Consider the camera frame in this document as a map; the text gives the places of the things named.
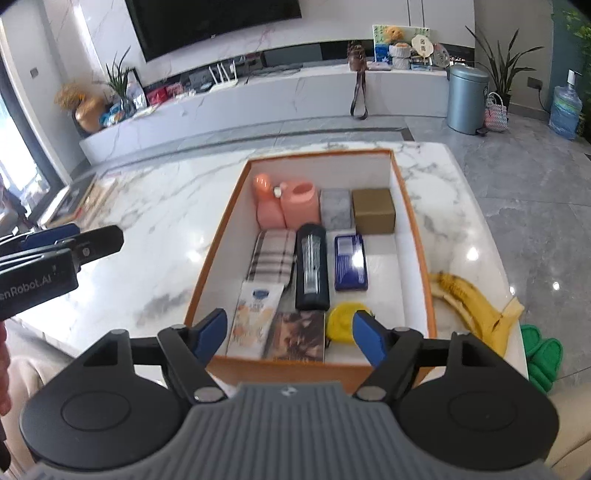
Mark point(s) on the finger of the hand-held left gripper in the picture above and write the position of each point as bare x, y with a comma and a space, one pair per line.
51, 234
99, 242

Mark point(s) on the pink woven bag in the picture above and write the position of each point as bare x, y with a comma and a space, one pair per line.
496, 115

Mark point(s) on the orange cardboard box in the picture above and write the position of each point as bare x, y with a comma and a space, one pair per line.
399, 263

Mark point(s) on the blue packet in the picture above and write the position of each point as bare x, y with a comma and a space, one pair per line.
351, 263

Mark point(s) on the decorative plate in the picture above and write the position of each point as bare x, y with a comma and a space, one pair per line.
441, 54

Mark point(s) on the white marble tv cabinet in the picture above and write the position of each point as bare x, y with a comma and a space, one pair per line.
277, 110

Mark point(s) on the plaid pouch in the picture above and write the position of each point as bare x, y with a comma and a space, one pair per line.
271, 256

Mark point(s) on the white printed packet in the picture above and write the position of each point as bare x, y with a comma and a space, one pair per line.
254, 318

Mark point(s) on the leafy green plant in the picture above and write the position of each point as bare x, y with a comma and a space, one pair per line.
579, 32

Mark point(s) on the white router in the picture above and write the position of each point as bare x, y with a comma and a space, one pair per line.
224, 81

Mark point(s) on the blue water jug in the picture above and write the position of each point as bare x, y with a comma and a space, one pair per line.
565, 110

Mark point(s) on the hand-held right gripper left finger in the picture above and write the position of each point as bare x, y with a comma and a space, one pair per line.
210, 334

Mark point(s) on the white knitted pot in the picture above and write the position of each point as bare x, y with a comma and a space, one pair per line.
400, 57

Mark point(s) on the dark printed book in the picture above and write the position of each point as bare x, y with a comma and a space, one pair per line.
295, 337

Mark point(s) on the black television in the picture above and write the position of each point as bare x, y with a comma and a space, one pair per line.
207, 23

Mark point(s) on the black case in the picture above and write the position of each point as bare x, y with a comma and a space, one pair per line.
312, 267

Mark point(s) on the gold cardboard box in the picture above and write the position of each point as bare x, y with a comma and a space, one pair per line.
374, 212

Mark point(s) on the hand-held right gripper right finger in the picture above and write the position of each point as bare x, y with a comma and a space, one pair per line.
369, 337

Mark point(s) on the round paper fan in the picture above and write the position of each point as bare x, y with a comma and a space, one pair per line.
421, 46

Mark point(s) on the yellow round container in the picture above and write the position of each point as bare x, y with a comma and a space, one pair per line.
341, 323

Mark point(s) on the green slipper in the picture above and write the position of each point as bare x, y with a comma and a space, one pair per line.
542, 346
540, 376

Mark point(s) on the small green potted plant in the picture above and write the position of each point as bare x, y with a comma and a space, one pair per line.
117, 76

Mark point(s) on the teddy bear picture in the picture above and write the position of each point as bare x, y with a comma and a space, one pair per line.
383, 41

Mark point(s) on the grey marble box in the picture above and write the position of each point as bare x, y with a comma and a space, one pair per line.
336, 210

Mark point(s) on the grey pedal trash bin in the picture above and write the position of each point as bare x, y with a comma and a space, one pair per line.
467, 99

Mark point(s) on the wooden picture frame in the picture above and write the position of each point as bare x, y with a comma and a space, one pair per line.
83, 203

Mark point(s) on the gold vase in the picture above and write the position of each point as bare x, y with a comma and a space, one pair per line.
90, 115

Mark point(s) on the banana peel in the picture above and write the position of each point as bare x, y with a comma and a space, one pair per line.
475, 314

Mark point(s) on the pink pump bottle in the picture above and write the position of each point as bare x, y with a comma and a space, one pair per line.
268, 212

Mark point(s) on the tall green potted plant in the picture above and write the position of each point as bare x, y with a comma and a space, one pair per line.
503, 69

